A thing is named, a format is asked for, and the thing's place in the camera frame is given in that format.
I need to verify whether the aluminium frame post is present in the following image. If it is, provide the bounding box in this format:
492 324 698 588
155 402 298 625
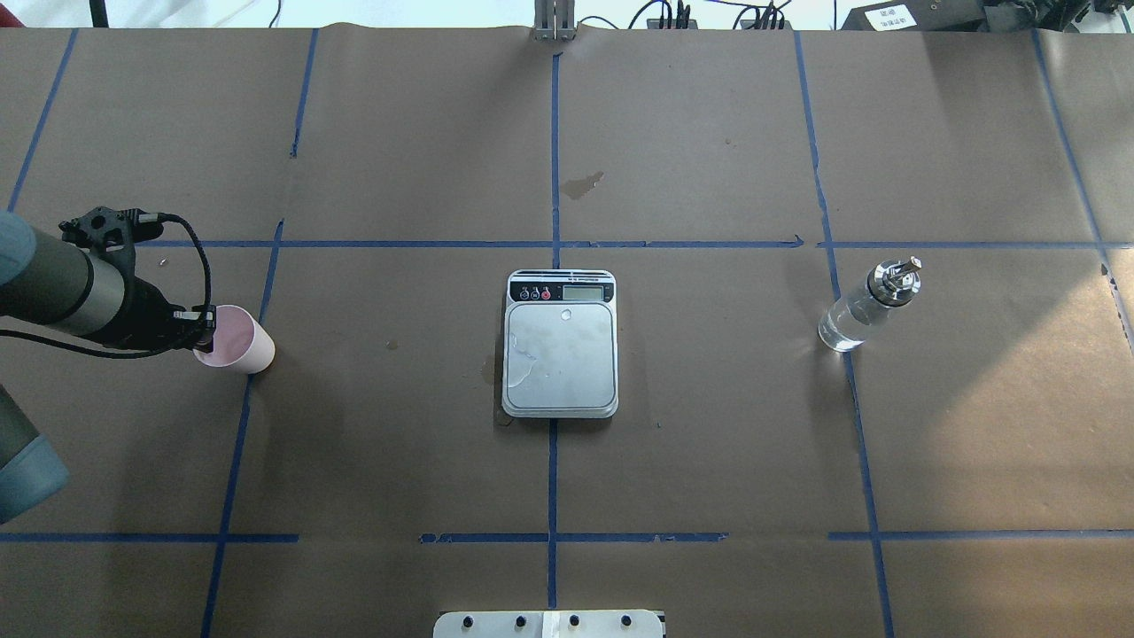
532 0 578 42

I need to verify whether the pink plastic cup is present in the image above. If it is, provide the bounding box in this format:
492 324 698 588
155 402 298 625
193 306 276 375

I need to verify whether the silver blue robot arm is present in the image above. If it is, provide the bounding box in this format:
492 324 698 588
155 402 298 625
3 206 215 375

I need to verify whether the silver digital kitchen scale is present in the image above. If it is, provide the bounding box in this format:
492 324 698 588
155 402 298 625
500 269 619 420

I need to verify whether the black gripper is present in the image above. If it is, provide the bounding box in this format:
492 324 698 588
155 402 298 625
105 277 215 351

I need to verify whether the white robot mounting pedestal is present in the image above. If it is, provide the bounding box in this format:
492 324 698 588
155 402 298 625
432 609 667 637

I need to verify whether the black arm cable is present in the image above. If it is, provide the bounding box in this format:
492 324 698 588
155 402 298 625
0 211 217 361

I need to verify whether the black device white label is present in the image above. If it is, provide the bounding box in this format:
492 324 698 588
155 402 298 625
839 1 987 32

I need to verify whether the clear glass sauce bottle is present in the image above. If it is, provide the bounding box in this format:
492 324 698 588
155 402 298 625
816 257 923 354

